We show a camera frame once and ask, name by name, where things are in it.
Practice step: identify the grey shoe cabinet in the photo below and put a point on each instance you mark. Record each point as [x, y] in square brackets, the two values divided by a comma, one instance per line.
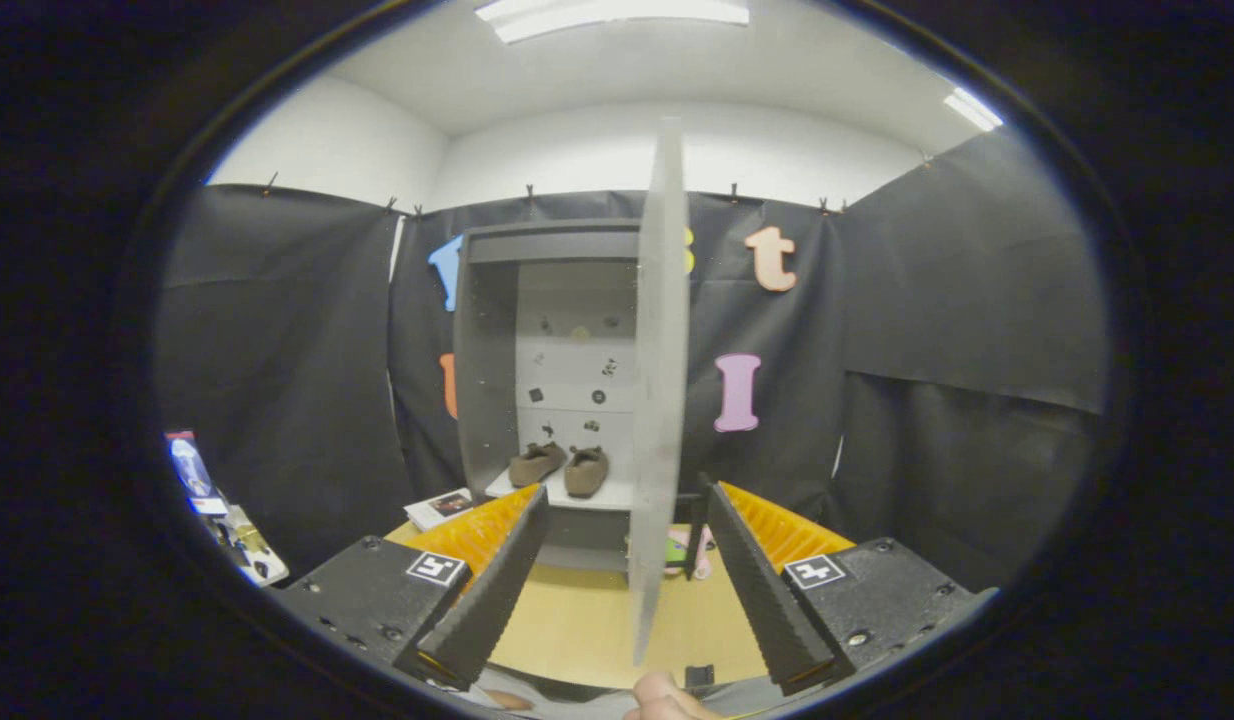
[487, 380]

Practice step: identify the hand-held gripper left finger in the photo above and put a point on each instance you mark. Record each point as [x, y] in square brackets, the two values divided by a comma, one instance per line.
[502, 580]

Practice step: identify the grey shoe cabinet door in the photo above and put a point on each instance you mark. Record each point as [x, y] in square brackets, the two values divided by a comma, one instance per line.
[660, 400]

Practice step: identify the small ceiling light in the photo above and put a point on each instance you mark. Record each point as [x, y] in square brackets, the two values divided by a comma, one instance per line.
[973, 108]

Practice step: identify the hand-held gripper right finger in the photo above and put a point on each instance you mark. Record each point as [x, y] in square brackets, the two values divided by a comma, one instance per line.
[752, 580]

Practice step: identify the black backdrop cloth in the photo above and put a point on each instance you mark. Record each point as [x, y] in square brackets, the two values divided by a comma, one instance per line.
[977, 400]

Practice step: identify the colourful clutter pile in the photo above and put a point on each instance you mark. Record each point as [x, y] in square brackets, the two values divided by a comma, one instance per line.
[222, 520]

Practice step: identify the long ceiling light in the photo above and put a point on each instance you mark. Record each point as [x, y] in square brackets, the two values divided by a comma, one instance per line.
[607, 15]

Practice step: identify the brown fuzzy shoe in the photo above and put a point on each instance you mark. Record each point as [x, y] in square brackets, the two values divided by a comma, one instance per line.
[535, 463]
[586, 472]

